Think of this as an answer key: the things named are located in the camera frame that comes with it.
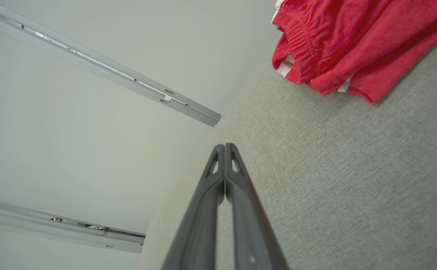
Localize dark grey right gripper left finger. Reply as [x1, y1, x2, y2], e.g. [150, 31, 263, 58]
[161, 144, 227, 270]

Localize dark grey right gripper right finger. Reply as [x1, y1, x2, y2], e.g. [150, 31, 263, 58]
[224, 142, 290, 270]

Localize red shorts with white stripe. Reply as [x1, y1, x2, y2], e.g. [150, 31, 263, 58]
[271, 0, 437, 104]

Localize grey fabric sofa cushion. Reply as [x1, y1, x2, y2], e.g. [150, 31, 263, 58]
[139, 22, 437, 270]

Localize aluminium partition rail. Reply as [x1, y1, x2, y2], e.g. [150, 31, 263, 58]
[0, 0, 222, 128]
[0, 198, 146, 254]

